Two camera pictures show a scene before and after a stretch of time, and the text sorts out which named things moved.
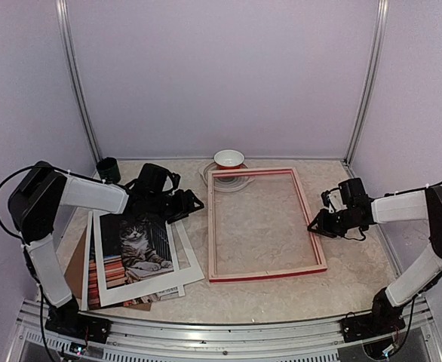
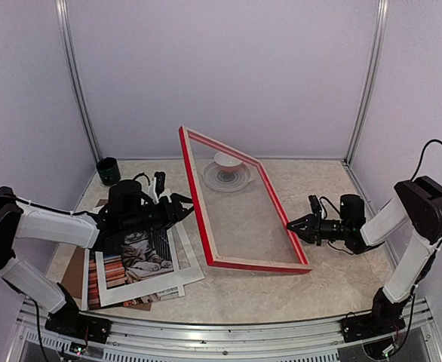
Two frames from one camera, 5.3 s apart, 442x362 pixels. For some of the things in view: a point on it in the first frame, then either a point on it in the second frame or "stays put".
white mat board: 186,269 stays put
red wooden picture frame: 265,274 to 186,135
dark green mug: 108,170 stays put
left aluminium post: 62,7 stays put
